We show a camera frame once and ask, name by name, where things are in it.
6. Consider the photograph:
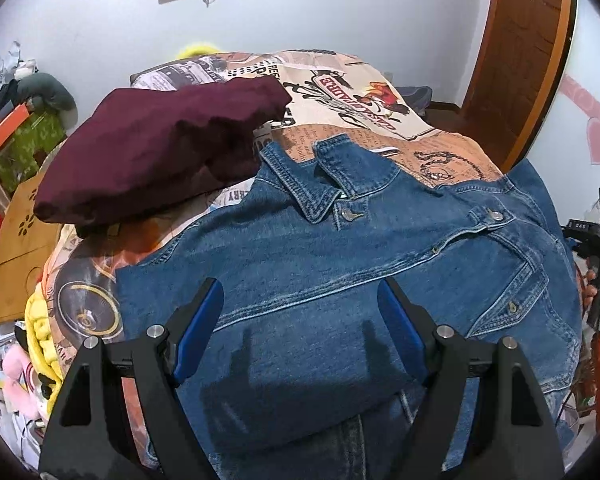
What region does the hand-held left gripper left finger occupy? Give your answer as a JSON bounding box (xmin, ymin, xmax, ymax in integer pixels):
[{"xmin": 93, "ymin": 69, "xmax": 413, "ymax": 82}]
[{"xmin": 39, "ymin": 277, "xmax": 225, "ymax": 480}]

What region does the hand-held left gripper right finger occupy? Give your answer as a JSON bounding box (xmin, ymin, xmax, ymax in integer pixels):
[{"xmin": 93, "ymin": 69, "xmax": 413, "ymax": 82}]
[{"xmin": 377, "ymin": 277, "xmax": 566, "ymax": 480}]

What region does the blue denim jacket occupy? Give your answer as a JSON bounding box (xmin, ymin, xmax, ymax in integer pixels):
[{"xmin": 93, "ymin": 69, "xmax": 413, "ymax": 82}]
[{"xmin": 115, "ymin": 132, "xmax": 583, "ymax": 480}]

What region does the yellow knitted blanket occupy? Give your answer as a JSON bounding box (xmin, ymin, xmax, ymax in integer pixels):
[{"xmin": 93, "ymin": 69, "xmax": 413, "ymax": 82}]
[{"xmin": 24, "ymin": 290, "xmax": 72, "ymax": 411}]

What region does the pink plush toy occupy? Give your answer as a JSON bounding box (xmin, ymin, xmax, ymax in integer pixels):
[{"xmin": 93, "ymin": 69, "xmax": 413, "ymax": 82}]
[{"xmin": 0, "ymin": 345, "xmax": 42, "ymax": 411}]

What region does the maroon garment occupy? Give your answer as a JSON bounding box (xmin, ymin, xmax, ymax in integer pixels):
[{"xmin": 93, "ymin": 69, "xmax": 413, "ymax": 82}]
[{"xmin": 32, "ymin": 77, "xmax": 293, "ymax": 226}]

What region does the cardboard box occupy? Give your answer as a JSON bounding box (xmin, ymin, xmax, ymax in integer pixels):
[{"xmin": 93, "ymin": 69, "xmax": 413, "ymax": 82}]
[{"xmin": 0, "ymin": 180, "xmax": 66, "ymax": 326}]

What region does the heap of floor clutter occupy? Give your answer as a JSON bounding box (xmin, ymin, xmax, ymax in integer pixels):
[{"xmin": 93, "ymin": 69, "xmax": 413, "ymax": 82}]
[{"xmin": 0, "ymin": 325, "xmax": 53, "ymax": 463}]

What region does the brown wooden door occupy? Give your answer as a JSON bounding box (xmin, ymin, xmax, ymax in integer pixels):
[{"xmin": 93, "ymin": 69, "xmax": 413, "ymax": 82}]
[{"xmin": 460, "ymin": 0, "xmax": 578, "ymax": 171}]

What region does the dark grey cloth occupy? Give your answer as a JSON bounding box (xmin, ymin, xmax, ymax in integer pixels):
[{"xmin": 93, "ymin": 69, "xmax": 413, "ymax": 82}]
[{"xmin": 397, "ymin": 85, "xmax": 434, "ymax": 111}]

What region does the newspaper printed blanket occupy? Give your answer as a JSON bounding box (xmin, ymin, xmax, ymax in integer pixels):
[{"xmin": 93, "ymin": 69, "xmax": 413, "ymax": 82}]
[{"xmin": 40, "ymin": 50, "xmax": 506, "ymax": 480}]

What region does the green patterned box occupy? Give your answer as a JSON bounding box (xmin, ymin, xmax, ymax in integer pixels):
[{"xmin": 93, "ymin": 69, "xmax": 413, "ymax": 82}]
[{"xmin": 0, "ymin": 107, "xmax": 68, "ymax": 196}]

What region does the orange box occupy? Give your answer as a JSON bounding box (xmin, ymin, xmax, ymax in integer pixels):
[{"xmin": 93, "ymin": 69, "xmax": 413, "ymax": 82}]
[{"xmin": 0, "ymin": 105, "xmax": 33, "ymax": 151}]

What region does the grey plush cushion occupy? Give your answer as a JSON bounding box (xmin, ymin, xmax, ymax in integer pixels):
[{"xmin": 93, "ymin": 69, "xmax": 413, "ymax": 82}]
[{"xmin": 17, "ymin": 72, "xmax": 78, "ymax": 111}]

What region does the pile of assorted clutter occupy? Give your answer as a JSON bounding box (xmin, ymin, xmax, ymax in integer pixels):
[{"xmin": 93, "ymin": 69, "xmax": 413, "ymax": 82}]
[{"xmin": 0, "ymin": 40, "xmax": 41, "ymax": 111}]

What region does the yellow ring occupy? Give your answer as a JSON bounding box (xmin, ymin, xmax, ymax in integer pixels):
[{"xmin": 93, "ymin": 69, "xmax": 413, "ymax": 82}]
[{"xmin": 176, "ymin": 44, "xmax": 222, "ymax": 62}]

